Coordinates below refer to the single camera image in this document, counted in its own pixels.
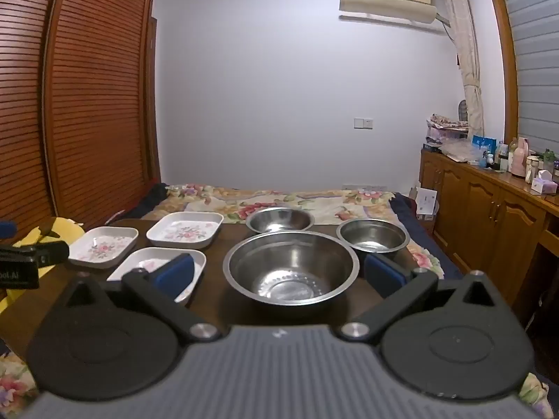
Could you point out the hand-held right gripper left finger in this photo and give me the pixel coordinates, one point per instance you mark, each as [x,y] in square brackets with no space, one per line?
[174,275]

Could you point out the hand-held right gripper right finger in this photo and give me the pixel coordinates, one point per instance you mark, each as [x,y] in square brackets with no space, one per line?
[384,276]

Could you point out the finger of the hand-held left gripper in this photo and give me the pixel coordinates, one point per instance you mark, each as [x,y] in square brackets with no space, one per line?
[35,254]
[6,229]

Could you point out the white floral rectangular plate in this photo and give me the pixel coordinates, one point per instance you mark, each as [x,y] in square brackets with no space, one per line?
[102,248]
[185,229]
[139,262]

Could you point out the small steel bowl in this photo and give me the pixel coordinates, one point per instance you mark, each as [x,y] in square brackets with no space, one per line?
[279,220]
[371,235]

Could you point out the large steel bowl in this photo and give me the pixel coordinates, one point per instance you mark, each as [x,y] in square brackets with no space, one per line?
[288,266]

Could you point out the yellow plush toy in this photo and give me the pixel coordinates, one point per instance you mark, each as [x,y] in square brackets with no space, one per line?
[67,229]

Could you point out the dark navy quilt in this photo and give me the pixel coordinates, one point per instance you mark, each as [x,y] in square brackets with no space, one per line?
[415,218]

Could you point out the white paper bag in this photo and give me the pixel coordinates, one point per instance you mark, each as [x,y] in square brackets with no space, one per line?
[426,204]

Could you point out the wooden cabinet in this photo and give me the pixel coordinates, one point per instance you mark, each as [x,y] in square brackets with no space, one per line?
[476,209]

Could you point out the clear plastic bag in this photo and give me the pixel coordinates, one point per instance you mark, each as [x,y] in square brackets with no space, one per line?
[458,152]

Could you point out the wooden louvered wardrobe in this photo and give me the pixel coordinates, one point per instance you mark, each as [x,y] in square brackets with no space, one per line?
[87,96]

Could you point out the pile of folded cloth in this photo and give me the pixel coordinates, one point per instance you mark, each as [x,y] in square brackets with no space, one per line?
[445,128]

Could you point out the blue box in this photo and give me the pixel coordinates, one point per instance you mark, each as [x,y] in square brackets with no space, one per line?
[484,144]

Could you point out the pink thermos bottle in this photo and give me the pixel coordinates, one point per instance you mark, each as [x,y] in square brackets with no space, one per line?
[519,159]

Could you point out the small grey fan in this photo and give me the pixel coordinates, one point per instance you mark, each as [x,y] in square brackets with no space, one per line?
[461,111]

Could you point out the pink tissue box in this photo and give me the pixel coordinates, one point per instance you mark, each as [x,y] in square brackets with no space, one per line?
[545,183]

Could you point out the cream curtain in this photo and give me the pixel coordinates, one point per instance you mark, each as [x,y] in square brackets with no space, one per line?
[467,61]

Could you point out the white air deflector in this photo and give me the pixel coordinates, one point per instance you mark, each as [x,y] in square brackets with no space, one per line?
[388,8]

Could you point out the grey window blind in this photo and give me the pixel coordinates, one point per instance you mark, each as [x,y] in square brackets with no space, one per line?
[537,52]

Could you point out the white wall switch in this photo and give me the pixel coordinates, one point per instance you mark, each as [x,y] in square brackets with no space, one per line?
[363,122]

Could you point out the wooden window frame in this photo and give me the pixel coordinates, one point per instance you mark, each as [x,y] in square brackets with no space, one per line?
[502,61]

